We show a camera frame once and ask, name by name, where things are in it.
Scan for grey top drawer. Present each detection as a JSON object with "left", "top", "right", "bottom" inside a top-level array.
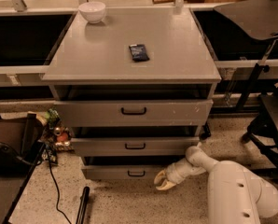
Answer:
[{"left": 55, "top": 100, "right": 213, "bottom": 127}]

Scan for pile of colourful toys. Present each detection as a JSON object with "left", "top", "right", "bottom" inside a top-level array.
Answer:
[{"left": 36, "top": 108, "right": 73, "bottom": 165}]

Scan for grey drawer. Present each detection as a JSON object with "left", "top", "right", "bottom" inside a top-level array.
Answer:
[
  {"left": 72, "top": 137, "right": 200, "bottom": 157},
  {"left": 55, "top": 100, "right": 213, "bottom": 127},
  {"left": 81, "top": 165, "right": 167, "bottom": 180}
]

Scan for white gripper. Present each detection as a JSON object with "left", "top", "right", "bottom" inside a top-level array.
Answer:
[{"left": 154, "top": 163, "right": 189, "bottom": 190}]

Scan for black chair on right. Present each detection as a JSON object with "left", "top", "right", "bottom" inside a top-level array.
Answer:
[{"left": 240, "top": 75, "right": 278, "bottom": 224}]

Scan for black office chair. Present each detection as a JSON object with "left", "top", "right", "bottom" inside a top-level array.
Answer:
[{"left": 0, "top": 113, "right": 44, "bottom": 224}]

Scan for grey middle drawer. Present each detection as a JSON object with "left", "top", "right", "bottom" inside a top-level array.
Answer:
[{"left": 72, "top": 137, "right": 200, "bottom": 157}]

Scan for grey bottom drawer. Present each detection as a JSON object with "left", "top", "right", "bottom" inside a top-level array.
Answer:
[{"left": 81, "top": 165, "right": 167, "bottom": 180}]

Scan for white bowl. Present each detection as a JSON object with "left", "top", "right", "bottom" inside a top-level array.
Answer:
[{"left": 78, "top": 1, "right": 105, "bottom": 23}]

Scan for dark blue snack packet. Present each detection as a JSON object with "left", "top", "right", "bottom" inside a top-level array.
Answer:
[{"left": 129, "top": 44, "right": 149, "bottom": 62}]

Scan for wooden stick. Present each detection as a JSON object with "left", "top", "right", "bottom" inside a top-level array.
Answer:
[{"left": 152, "top": 0, "right": 174, "bottom": 4}]

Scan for grey drawer cabinet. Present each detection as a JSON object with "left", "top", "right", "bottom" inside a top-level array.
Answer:
[{"left": 41, "top": 7, "right": 222, "bottom": 161}]

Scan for black cable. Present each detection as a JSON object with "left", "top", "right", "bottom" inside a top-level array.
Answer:
[{"left": 44, "top": 147, "right": 72, "bottom": 224}]

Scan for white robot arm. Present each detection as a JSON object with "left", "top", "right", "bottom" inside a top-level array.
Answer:
[{"left": 154, "top": 145, "right": 278, "bottom": 224}]

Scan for black side table stand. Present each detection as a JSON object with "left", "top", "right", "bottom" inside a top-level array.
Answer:
[{"left": 214, "top": 0, "right": 278, "bottom": 110}]

